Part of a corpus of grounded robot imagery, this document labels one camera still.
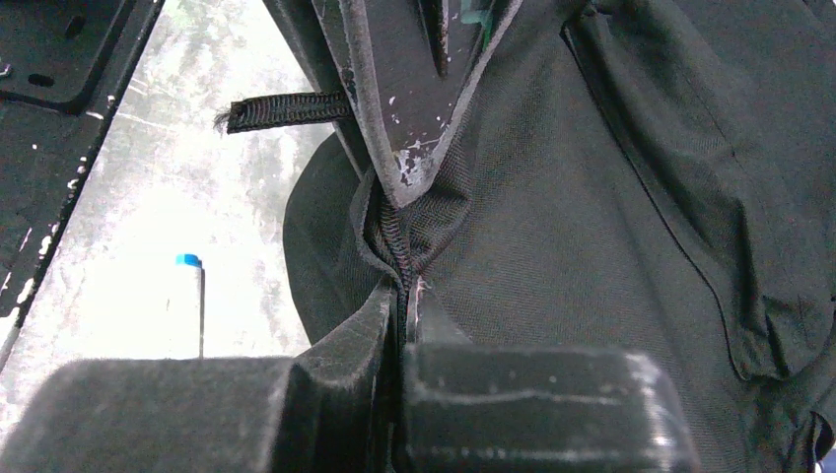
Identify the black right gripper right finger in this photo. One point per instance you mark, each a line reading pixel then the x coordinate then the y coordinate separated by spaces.
pixel 479 408

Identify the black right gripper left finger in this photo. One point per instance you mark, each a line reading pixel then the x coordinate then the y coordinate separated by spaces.
pixel 323 411

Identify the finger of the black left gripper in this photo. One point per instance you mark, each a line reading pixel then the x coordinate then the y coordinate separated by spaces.
pixel 410 69
pixel 299 24

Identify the black student backpack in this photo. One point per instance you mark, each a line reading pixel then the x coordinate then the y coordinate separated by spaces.
pixel 646 176

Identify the blue white pen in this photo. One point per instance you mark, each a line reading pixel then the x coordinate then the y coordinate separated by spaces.
pixel 184 322

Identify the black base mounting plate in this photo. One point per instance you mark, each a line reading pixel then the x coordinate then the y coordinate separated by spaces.
pixel 65 66

